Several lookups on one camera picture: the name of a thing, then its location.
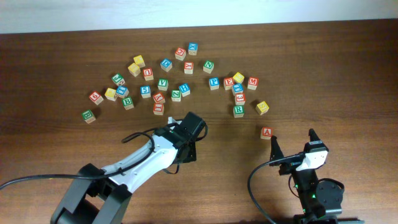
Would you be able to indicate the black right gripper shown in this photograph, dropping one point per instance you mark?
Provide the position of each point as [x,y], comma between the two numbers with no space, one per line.
[294,166]

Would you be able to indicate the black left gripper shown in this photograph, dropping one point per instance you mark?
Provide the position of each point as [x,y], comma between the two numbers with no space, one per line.
[189,150]

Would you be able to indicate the green V block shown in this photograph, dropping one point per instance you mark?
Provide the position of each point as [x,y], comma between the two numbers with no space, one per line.
[163,84]

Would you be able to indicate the blue P block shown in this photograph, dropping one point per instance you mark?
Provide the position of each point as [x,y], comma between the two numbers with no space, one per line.
[214,83]

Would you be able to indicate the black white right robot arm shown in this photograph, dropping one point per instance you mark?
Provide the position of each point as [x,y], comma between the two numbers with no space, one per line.
[320,198]

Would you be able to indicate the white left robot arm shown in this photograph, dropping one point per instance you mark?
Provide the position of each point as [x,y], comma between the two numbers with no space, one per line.
[103,195]

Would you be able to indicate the red A block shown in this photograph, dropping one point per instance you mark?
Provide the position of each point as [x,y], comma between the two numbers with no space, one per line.
[266,133]

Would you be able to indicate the yellow S block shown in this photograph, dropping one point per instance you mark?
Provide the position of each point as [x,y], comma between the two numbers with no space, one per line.
[262,108]

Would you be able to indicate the red I block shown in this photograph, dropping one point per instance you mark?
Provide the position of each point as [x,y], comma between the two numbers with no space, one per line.
[158,109]

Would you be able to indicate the green Z block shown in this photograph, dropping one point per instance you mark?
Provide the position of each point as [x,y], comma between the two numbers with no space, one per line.
[176,95]

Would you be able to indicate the red Y block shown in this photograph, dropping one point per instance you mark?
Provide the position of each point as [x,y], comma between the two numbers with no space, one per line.
[159,98]

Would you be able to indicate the blue H block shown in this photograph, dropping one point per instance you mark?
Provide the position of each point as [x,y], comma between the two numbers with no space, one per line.
[184,89]

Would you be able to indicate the green R block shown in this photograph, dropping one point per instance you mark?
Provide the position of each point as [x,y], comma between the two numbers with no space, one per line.
[238,111]

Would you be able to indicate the red 3 block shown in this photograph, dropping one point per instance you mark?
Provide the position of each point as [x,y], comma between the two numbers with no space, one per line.
[239,99]

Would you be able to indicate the blue 5 block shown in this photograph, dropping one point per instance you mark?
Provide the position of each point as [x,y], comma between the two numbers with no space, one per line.
[145,91]

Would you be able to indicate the red M block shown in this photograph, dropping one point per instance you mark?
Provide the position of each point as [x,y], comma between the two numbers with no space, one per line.
[253,83]

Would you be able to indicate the green B block middle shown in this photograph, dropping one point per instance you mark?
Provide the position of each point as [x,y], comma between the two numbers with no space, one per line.
[128,103]

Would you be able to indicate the green b block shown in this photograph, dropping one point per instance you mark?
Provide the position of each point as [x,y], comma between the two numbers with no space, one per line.
[88,116]
[128,103]

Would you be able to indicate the blue block near E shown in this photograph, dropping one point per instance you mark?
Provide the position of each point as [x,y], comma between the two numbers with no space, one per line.
[237,88]

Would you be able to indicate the red E block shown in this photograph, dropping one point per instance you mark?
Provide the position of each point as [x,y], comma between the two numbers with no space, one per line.
[228,83]

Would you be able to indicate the red K block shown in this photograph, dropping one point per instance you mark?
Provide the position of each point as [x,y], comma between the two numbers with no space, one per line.
[188,67]

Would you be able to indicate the yellow block near E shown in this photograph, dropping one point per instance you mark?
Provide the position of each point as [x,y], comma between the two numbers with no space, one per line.
[238,78]

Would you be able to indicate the red U block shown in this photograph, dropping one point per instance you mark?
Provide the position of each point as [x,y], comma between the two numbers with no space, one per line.
[148,74]

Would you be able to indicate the green N block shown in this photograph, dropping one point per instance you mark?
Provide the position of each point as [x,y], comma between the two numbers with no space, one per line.
[208,66]

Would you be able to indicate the blue T block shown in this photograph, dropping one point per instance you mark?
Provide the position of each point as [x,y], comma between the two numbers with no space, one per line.
[122,91]

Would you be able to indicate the blue D block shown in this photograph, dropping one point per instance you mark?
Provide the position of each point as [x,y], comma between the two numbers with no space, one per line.
[166,65]

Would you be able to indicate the yellow block beside T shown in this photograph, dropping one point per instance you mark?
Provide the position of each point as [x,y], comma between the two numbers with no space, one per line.
[110,94]

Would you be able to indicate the red G block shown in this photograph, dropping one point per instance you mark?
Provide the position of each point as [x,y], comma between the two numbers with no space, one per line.
[180,54]

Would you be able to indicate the green J block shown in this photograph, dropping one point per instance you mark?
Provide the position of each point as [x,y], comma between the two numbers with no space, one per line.
[118,79]

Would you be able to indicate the yellow block upper left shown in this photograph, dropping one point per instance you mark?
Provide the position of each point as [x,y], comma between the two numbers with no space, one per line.
[138,60]

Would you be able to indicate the blue X block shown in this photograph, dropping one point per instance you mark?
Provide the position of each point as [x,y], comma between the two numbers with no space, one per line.
[192,48]

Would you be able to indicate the green B block far left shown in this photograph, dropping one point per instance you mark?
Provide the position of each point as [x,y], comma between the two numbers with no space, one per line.
[88,116]

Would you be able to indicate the red 6 block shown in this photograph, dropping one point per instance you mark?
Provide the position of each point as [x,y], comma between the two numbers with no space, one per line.
[95,97]

